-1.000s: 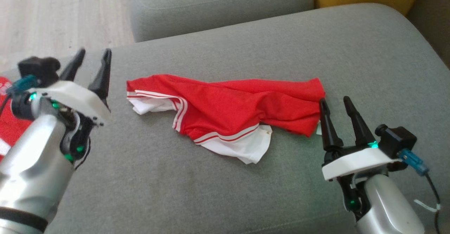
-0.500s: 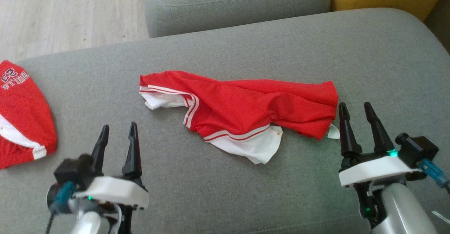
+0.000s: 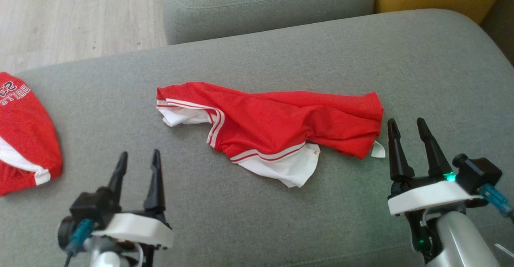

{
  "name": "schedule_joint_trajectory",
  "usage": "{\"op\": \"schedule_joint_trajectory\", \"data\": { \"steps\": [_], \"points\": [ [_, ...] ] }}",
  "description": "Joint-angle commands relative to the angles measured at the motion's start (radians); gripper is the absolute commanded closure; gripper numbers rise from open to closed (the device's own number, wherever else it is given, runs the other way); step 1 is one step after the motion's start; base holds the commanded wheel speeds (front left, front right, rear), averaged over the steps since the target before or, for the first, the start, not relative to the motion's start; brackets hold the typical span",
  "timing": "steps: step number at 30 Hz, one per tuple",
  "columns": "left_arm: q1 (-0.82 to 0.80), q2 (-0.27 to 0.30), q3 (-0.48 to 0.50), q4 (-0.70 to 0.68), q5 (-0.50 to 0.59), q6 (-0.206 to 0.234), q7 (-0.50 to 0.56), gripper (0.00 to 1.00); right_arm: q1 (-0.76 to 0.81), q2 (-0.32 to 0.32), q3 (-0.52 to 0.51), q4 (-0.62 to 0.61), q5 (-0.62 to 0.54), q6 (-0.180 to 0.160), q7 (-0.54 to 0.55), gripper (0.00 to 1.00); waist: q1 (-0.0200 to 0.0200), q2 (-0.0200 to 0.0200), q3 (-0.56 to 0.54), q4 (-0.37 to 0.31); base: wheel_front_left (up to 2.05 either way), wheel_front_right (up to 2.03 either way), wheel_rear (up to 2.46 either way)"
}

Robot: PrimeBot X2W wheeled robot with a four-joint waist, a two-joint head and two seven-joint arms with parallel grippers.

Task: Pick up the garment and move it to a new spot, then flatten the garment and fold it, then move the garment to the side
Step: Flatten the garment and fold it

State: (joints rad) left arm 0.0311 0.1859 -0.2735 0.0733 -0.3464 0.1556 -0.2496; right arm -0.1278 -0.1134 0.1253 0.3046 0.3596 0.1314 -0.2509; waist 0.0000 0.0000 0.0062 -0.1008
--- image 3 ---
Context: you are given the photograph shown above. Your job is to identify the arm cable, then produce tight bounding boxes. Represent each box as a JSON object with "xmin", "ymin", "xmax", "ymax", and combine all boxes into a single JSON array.
[
  {"xmin": 478, "ymin": 183, "xmax": 514, "ymax": 220},
  {"xmin": 64, "ymin": 219, "xmax": 95, "ymax": 267}
]

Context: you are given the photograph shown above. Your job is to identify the red shorts with Bulls print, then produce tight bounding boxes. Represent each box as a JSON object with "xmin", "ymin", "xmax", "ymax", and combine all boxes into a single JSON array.
[{"xmin": 0, "ymin": 72, "xmax": 63, "ymax": 197}]

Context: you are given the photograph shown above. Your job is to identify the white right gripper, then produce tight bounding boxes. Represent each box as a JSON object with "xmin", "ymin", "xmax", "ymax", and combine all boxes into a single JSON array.
[{"xmin": 388, "ymin": 117, "xmax": 482, "ymax": 261}]

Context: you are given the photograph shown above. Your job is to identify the grey sofa seat cushion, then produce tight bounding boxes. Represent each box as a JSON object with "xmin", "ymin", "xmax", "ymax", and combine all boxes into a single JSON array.
[{"xmin": 0, "ymin": 9, "xmax": 514, "ymax": 267}]

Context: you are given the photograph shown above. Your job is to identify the red jersey with white sleeves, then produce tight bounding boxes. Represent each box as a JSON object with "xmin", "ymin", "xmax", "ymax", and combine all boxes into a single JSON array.
[{"xmin": 156, "ymin": 82, "xmax": 386, "ymax": 188}]

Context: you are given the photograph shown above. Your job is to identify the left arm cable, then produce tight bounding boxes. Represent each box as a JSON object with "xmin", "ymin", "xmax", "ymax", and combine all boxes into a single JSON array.
[{"xmin": 64, "ymin": 219, "xmax": 95, "ymax": 267}]

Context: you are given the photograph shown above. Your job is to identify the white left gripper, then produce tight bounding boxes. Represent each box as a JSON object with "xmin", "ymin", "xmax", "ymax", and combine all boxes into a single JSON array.
[{"xmin": 92, "ymin": 149, "xmax": 174, "ymax": 249}]

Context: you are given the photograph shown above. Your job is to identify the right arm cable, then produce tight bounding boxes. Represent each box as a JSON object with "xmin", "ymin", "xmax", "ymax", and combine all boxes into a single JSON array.
[{"xmin": 478, "ymin": 183, "xmax": 514, "ymax": 220}]

